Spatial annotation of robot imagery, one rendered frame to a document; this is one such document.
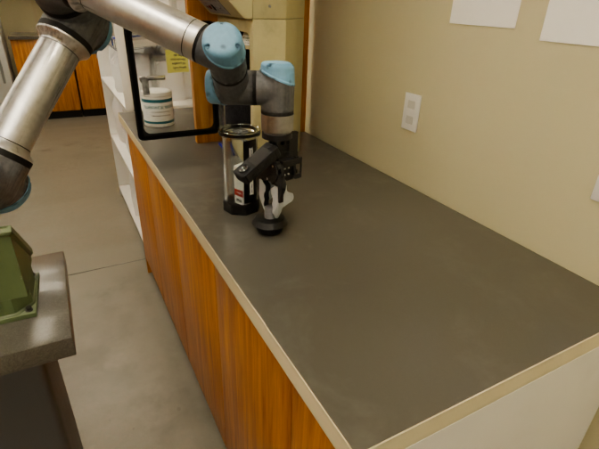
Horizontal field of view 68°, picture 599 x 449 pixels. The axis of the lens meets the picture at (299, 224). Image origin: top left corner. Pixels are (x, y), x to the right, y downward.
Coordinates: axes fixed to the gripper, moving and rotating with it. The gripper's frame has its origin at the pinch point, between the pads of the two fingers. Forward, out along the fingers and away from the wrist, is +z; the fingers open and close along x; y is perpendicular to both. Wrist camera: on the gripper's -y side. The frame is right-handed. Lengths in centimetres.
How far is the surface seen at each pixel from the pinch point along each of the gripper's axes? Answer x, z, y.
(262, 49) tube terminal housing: 36, -33, 27
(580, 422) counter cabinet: -72, 35, 31
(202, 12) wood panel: 74, -42, 30
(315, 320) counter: -32.9, 5.1, -16.3
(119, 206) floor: 239, 99, 49
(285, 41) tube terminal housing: 34, -36, 34
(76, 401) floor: 72, 99, -40
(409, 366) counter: -51, 5, -13
